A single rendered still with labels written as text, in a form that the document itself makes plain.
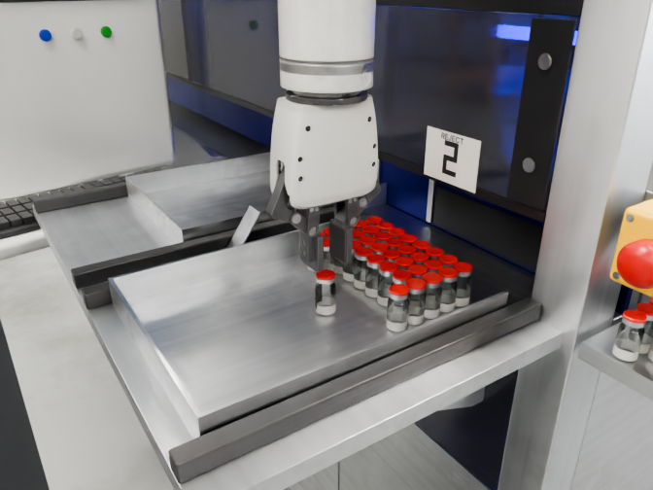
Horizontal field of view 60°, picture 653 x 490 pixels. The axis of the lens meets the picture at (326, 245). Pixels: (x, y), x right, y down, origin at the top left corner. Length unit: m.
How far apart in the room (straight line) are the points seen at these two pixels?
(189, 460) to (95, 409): 1.53
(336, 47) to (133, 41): 0.91
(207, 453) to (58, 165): 0.97
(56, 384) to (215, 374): 1.60
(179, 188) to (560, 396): 0.68
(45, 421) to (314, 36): 1.66
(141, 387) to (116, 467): 1.22
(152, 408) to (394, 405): 0.21
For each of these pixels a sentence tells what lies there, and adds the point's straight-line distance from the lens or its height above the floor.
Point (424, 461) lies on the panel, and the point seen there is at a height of 0.55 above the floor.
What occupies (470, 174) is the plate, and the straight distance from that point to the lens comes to 0.67.
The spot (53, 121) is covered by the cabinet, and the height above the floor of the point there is 0.95.
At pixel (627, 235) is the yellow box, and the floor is 1.01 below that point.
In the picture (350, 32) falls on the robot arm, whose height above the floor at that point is 1.17.
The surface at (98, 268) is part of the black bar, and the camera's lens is 0.73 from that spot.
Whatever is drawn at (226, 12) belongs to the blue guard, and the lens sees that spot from 1.16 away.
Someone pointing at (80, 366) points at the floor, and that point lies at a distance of 2.18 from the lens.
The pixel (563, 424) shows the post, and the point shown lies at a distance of 0.71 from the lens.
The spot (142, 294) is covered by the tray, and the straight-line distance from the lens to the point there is 0.68.
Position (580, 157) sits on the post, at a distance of 0.58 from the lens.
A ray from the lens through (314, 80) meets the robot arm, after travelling 0.50.
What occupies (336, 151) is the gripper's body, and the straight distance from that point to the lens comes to 0.53.
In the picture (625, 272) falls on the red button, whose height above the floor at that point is 0.99.
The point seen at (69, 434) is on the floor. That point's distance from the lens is 1.91.
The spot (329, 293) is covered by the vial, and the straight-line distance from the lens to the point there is 0.60.
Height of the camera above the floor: 1.21
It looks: 25 degrees down
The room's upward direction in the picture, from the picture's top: straight up
